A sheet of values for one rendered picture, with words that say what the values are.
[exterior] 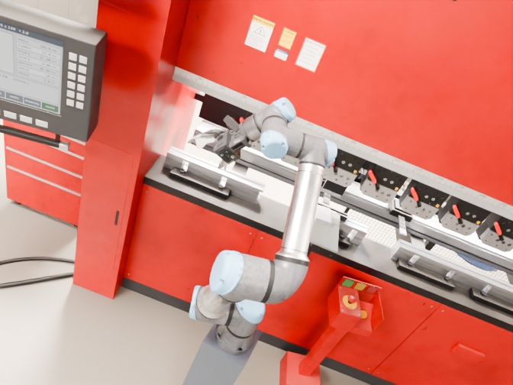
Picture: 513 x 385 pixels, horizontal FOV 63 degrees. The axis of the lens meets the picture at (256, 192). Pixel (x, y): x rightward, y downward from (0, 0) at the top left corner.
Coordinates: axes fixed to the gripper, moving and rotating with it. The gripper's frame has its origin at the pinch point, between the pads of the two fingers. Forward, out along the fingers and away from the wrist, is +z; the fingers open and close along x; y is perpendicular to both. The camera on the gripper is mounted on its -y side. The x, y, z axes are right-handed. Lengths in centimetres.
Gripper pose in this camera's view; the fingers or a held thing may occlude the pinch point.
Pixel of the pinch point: (203, 154)
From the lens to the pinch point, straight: 142.2
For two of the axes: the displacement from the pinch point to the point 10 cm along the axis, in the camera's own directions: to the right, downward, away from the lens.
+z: -7.9, 3.9, 4.8
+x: 6.2, 5.2, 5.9
